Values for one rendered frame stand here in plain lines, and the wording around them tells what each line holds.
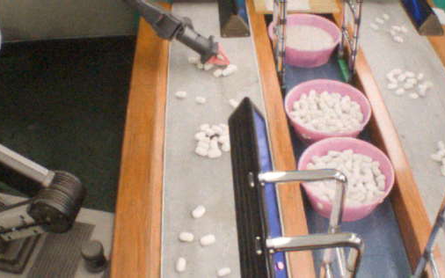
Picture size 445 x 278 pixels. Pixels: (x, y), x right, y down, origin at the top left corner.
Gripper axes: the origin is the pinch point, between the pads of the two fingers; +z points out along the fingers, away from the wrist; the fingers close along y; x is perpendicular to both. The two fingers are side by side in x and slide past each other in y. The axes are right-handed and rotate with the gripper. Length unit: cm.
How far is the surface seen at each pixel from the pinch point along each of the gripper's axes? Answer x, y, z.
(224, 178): 4, -52, -1
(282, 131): -9.3, -37.1, 10.1
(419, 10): -61, -24, 21
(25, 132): 125, 61, -29
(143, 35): 18.7, 19.9, -22.7
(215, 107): 4.6, -21.7, -2.3
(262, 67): -7.7, -4.5, 8.1
